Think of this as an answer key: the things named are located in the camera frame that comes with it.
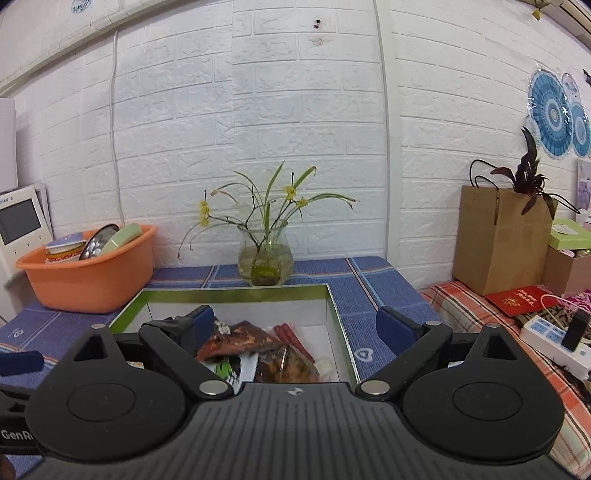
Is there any brown paper bag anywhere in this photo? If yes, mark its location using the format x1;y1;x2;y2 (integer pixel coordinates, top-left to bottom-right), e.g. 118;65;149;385
452;159;555;296

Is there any white green snack packet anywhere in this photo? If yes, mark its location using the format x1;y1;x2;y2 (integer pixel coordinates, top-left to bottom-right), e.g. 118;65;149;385
205;353;260;394

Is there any white appliance with screen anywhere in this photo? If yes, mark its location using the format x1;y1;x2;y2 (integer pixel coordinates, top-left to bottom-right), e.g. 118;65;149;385
0;183;55;324

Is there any red sausage stick packet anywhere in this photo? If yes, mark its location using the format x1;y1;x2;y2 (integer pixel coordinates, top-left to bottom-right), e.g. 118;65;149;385
272;323;333;381

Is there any red booklet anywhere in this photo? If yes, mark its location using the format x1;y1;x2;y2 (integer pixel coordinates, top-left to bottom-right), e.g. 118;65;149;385
485;285;557;318

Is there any blue checked tablecloth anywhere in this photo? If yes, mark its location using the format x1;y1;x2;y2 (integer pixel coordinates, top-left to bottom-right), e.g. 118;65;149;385
0;256;439;393

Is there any orange plastic basin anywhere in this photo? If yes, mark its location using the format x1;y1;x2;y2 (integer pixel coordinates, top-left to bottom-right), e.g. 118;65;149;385
16;224;158;315

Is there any black charger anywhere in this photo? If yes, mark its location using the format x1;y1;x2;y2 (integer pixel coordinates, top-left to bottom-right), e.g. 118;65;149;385
561;308;591;352

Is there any brown nut packet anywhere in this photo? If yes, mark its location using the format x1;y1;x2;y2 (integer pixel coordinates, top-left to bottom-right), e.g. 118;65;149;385
256;346;321;384

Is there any large blue paper fan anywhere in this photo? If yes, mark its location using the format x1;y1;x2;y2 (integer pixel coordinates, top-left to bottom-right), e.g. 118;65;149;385
527;69;572;160

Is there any light green bowl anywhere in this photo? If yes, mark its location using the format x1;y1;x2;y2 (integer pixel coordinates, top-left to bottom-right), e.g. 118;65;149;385
98;223;143;256

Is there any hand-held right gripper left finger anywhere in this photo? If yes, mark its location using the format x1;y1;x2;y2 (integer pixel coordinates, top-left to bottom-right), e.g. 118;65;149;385
74;305;236;397

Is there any orange checked cloth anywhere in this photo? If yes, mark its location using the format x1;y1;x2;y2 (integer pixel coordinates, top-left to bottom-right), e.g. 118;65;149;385
419;281;591;478

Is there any white air conditioner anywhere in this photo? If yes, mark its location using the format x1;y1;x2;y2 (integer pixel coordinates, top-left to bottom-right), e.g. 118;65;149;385
522;0;591;34

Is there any white power strip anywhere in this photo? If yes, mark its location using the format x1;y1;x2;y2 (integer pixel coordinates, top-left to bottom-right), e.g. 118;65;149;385
521;314;591;380

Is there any white wall trunking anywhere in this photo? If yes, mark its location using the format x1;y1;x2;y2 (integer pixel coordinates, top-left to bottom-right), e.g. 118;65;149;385
0;0;241;90

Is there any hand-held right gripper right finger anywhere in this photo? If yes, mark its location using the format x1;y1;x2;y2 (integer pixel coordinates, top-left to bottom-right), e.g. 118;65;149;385
355;305;520;395

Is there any green white gift box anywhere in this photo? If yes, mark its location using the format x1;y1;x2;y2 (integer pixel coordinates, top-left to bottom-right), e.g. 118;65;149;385
549;218;591;252

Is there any blue white plate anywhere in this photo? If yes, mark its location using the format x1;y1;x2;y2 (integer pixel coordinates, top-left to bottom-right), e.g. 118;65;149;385
45;234;88;265

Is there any small blue paper fan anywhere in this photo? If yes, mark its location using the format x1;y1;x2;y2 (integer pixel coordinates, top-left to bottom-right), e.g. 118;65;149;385
560;73;581;104

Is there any plain cardboard box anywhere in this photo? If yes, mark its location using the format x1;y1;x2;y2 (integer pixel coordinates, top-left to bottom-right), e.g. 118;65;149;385
541;247;591;297

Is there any purple leaf plant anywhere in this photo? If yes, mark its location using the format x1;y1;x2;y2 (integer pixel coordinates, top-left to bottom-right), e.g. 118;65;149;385
489;127;583;220

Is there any glass vase with yellow flowers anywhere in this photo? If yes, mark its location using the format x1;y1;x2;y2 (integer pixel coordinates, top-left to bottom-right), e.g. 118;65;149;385
178;161;360;287

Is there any green cardboard box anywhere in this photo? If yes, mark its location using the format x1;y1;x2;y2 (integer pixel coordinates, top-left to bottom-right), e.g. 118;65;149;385
108;284;361;384

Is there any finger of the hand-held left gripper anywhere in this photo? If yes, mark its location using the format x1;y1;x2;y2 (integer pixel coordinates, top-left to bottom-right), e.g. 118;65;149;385
0;350;45;378

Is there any dark foil snack packet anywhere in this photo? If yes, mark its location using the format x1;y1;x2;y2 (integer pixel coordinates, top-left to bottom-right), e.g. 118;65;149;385
196;320;282;361

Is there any medium blue paper fan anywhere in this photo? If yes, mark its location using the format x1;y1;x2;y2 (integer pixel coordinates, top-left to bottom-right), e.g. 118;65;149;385
569;102;591;158

